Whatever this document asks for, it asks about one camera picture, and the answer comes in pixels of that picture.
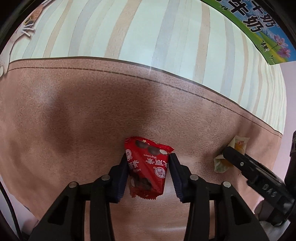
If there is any black cable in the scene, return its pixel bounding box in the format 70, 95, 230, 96
0, 181, 23, 241

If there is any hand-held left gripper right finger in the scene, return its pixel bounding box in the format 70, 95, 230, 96
169, 153, 270, 241

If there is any green blue milk carton box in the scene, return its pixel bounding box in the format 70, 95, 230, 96
201, 0, 292, 66

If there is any cat printed striped cloth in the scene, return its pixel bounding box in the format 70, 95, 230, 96
0, 0, 287, 241

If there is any red chocolate snack packet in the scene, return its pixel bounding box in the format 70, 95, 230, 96
124, 137, 174, 200

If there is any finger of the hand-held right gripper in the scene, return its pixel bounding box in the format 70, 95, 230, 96
222, 146, 263, 186

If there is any white yellow snack packet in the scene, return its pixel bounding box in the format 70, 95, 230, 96
213, 136, 250, 173

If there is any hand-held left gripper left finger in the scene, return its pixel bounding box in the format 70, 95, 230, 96
28, 154, 129, 241

